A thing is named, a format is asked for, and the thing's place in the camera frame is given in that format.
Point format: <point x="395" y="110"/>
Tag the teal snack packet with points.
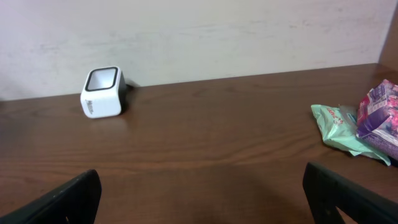
<point x="338" y="129"/>

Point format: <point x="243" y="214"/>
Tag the white barcode scanner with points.
<point x="104" y="93"/>

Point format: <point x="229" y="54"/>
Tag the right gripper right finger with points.
<point x="327" y="193"/>

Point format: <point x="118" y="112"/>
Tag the purple snack box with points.
<point x="377" y="118"/>

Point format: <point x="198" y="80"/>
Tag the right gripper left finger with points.
<point x="75" y="201"/>

